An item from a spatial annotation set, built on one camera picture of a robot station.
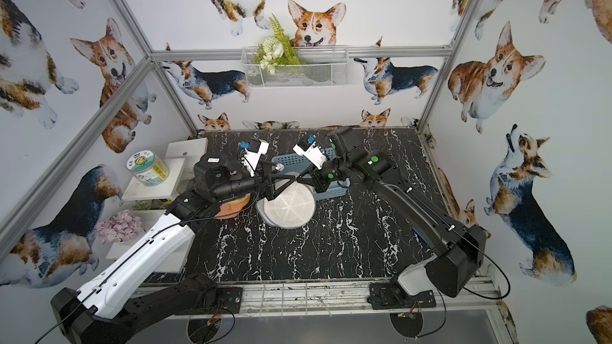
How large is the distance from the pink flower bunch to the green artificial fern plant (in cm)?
61

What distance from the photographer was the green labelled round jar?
71 cm

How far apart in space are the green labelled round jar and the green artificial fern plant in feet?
1.52

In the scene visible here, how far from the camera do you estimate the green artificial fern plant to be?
2.58ft

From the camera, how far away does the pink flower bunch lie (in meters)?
0.63

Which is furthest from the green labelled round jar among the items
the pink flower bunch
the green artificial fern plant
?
the green artificial fern plant

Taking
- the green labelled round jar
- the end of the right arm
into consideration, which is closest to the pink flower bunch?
the green labelled round jar

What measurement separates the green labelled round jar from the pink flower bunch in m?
0.11

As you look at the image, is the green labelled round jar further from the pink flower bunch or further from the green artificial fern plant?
the green artificial fern plant

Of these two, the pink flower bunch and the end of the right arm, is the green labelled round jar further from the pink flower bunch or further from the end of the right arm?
the end of the right arm
